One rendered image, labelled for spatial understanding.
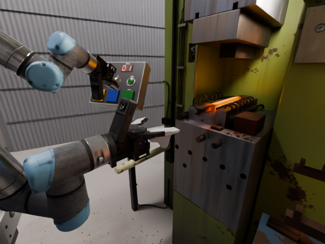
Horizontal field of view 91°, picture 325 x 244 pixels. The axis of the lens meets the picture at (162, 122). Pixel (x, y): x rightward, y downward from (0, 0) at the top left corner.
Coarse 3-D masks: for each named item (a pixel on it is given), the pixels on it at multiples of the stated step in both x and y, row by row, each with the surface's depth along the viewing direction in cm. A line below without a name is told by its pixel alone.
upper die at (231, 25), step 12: (228, 12) 59; (240, 12) 56; (204, 24) 66; (216, 24) 63; (228, 24) 60; (240, 24) 58; (252, 24) 66; (264, 24) 75; (192, 36) 71; (204, 36) 67; (216, 36) 64; (228, 36) 60; (240, 36) 61; (252, 36) 69; (264, 36) 78
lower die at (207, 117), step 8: (232, 96) 103; (248, 96) 97; (200, 104) 86; (224, 104) 77; (232, 104) 81; (248, 104) 86; (256, 104) 96; (192, 112) 81; (216, 112) 71; (224, 112) 69; (200, 120) 78; (208, 120) 75; (216, 120) 72; (224, 120) 69
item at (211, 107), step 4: (236, 96) 93; (224, 100) 82; (228, 100) 82; (232, 100) 85; (208, 104) 72; (212, 104) 71; (216, 104) 74; (220, 104) 76; (196, 108) 66; (200, 108) 65; (204, 108) 67; (208, 108) 71; (212, 108) 71; (196, 112) 68; (200, 112) 67; (204, 112) 68; (208, 112) 70
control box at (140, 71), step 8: (112, 64) 101; (120, 64) 98; (128, 64) 97; (136, 64) 95; (144, 64) 93; (120, 72) 97; (128, 72) 95; (136, 72) 94; (144, 72) 93; (120, 80) 96; (136, 80) 92; (144, 80) 94; (104, 88) 98; (120, 88) 95; (128, 88) 93; (136, 88) 91; (144, 88) 95; (104, 96) 97; (120, 96) 94; (136, 96) 90; (144, 96) 96; (96, 104) 101; (104, 104) 96; (112, 104) 94
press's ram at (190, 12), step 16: (192, 0) 67; (208, 0) 63; (224, 0) 59; (240, 0) 55; (256, 0) 52; (272, 0) 61; (288, 0) 76; (192, 16) 69; (256, 16) 65; (272, 16) 66
